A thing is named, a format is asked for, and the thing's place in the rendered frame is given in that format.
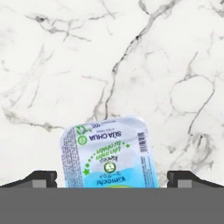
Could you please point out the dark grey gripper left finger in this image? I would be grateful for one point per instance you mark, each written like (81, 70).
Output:
(43, 176)

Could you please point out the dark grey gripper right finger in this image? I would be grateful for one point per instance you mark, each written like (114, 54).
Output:
(180, 176)

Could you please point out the white blue yogurt container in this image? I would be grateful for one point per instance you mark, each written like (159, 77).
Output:
(108, 151)

